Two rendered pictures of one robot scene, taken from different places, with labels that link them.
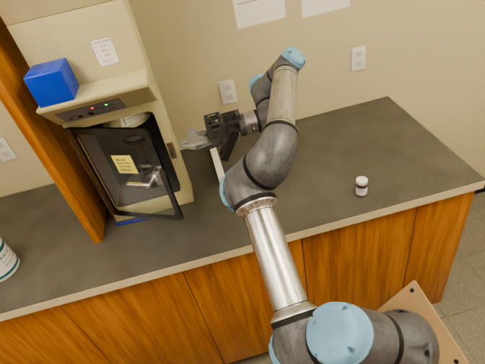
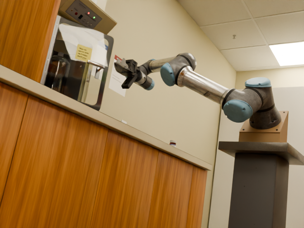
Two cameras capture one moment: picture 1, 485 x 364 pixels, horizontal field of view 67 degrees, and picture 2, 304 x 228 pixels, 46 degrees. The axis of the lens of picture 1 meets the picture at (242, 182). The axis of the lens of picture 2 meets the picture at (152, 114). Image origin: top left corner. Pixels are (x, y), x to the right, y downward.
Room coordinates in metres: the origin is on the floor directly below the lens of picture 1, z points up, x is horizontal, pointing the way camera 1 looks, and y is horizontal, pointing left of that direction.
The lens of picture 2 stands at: (-0.23, 1.42, 0.58)
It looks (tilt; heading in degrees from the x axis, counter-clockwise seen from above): 15 degrees up; 307
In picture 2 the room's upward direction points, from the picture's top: 9 degrees clockwise
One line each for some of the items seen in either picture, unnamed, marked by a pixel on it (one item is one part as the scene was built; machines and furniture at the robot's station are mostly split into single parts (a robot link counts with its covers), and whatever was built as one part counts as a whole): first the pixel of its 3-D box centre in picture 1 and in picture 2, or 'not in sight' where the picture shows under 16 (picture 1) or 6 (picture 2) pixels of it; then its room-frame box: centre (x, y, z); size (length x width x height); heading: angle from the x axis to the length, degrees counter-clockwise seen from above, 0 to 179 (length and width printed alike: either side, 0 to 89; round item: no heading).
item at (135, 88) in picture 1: (100, 103); (88, 16); (1.07, 0.36, 1.46); 0.32 x 0.12 x 0.10; 93
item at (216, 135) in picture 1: (224, 128); (131, 70); (1.03, 0.02, 1.31); 0.12 x 0.08 x 0.09; 94
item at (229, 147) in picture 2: not in sight; (262, 153); (0.34, -0.26, 0.92); 0.32 x 0.32 x 0.04; 0
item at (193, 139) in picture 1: (193, 140); (122, 63); (1.00, 0.12, 1.30); 0.09 x 0.03 x 0.06; 94
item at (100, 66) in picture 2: (141, 181); (95, 65); (0.99, 0.32, 1.20); 0.10 x 0.05 x 0.03; 66
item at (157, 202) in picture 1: (128, 177); (78, 64); (1.04, 0.38, 1.19); 0.30 x 0.01 x 0.40; 66
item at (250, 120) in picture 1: (249, 123); (139, 77); (1.03, -0.06, 1.30); 0.08 x 0.05 x 0.08; 4
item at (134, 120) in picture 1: (124, 111); not in sight; (1.23, 0.35, 1.34); 0.18 x 0.18 x 0.05
